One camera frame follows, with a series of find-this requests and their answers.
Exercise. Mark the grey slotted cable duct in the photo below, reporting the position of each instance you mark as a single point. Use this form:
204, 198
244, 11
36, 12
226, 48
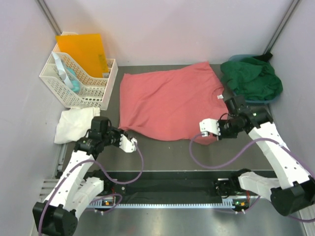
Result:
225, 203

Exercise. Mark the blue laundry basket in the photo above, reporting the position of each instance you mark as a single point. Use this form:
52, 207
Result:
254, 102

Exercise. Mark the green t shirt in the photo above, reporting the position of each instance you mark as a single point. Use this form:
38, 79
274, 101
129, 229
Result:
254, 79

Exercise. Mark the dark grey table mat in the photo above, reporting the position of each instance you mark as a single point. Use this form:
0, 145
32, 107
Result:
174, 156

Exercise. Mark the orange plastic board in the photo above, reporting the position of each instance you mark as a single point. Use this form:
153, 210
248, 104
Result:
87, 50

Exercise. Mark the aluminium frame rail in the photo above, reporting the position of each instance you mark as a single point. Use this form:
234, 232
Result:
49, 16

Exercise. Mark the white folded t shirt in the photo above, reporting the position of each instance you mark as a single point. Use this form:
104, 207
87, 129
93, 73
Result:
74, 123

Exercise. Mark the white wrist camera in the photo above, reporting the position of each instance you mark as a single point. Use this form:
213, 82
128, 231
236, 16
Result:
128, 145
209, 126

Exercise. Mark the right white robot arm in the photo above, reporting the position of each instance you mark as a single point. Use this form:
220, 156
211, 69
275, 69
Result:
293, 188

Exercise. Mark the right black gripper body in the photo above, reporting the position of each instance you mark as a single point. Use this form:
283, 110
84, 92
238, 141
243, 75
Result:
229, 129

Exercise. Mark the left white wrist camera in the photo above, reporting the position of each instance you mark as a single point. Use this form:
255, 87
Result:
128, 145

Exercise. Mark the white perforated desk organizer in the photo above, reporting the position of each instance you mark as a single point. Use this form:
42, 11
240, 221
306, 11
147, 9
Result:
78, 72

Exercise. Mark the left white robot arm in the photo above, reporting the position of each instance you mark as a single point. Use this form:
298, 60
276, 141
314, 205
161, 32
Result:
59, 213

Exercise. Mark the pink t shirt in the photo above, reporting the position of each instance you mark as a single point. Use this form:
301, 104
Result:
169, 105

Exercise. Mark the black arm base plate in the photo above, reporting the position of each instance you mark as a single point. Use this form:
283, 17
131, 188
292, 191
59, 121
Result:
170, 187

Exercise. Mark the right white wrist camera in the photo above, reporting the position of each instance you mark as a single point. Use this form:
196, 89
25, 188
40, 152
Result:
209, 126

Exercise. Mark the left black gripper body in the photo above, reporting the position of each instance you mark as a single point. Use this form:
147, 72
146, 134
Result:
112, 136

